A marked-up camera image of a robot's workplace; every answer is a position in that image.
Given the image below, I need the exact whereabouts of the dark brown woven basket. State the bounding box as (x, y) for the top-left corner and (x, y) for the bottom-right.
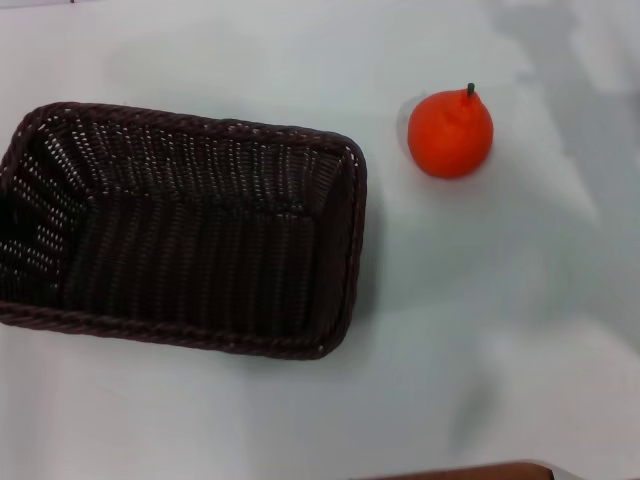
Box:
(0, 102), (369, 362)

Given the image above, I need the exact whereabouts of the orange toy fruit with stem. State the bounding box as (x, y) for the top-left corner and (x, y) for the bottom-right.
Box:
(407, 82), (495, 180)

